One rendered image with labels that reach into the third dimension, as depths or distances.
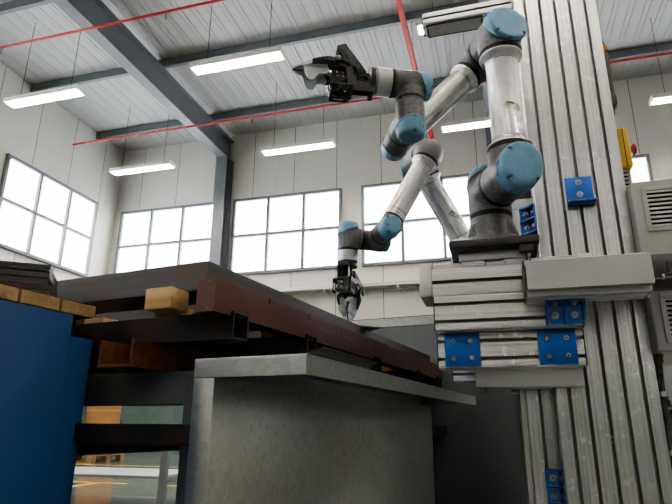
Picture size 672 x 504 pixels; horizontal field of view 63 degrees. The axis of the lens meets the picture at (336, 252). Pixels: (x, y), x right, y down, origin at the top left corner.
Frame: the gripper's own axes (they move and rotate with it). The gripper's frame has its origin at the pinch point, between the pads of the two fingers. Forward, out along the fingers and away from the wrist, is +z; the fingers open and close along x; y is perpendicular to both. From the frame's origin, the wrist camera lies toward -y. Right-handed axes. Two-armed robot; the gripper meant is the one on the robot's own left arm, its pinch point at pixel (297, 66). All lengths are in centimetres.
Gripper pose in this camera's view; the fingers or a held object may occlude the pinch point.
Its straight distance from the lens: 150.0
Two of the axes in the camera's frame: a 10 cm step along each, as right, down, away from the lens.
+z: -9.9, -0.6, -1.6
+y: 0.2, 9.1, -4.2
